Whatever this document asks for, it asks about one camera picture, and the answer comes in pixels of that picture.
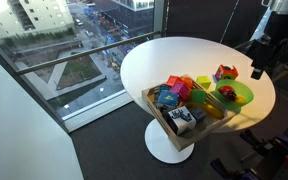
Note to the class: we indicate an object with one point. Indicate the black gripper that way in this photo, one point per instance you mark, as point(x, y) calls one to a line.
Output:
point(268, 48)

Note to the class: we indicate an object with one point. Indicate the round white pedestal table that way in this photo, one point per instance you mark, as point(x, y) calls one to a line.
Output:
point(151, 63)

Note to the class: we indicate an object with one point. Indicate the wooden crate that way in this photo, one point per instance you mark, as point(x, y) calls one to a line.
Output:
point(201, 129)

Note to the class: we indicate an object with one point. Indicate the grey plush cube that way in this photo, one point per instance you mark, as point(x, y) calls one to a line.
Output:
point(198, 113)

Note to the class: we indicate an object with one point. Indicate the yellow fruit in bowl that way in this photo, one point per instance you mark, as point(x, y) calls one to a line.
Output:
point(240, 99)

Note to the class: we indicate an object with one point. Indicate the magenta plush cube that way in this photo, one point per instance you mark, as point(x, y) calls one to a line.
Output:
point(181, 89)

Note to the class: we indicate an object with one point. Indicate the red plush cube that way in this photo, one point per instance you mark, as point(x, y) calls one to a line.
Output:
point(172, 80)

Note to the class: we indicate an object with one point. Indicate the red apple toy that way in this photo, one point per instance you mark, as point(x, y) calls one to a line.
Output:
point(228, 92)

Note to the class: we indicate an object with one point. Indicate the orange plushy cube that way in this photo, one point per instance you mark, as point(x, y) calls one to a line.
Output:
point(225, 72)

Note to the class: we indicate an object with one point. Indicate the green plastic bowl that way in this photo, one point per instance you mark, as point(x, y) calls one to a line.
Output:
point(240, 89)

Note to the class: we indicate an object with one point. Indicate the blue plush cube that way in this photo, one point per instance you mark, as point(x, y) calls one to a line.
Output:
point(169, 98)

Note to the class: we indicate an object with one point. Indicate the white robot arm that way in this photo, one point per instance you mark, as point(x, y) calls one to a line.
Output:
point(277, 6)

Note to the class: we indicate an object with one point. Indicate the orange ball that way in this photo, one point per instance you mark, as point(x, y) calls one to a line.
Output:
point(187, 81)

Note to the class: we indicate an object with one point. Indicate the green cube in crate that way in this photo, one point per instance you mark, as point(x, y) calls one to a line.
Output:
point(198, 96)

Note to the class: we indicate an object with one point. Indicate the window handrail bar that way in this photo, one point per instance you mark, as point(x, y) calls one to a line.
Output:
point(88, 52)

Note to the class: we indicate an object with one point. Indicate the black and white plush cube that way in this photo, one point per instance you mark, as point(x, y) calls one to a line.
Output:
point(181, 120)

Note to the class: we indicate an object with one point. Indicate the lime green cube on table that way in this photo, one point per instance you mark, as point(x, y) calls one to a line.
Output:
point(204, 81)

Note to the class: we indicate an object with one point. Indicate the black equipment with orange clamp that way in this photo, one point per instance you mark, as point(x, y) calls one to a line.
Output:
point(274, 163)

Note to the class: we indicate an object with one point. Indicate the yellow banana toy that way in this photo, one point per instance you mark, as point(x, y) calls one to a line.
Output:
point(209, 109)

